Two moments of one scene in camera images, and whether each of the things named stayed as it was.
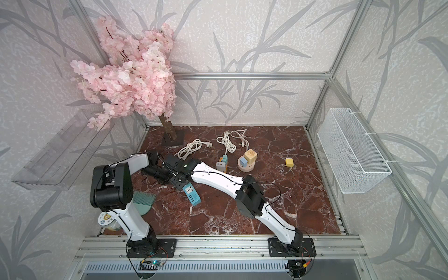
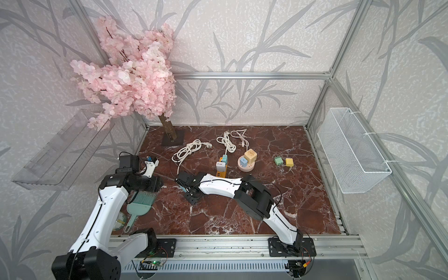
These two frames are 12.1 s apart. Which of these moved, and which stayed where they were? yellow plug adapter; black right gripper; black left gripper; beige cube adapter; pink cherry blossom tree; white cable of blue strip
Moved: black left gripper; black right gripper
Stayed: white cable of blue strip; yellow plug adapter; beige cube adapter; pink cherry blossom tree
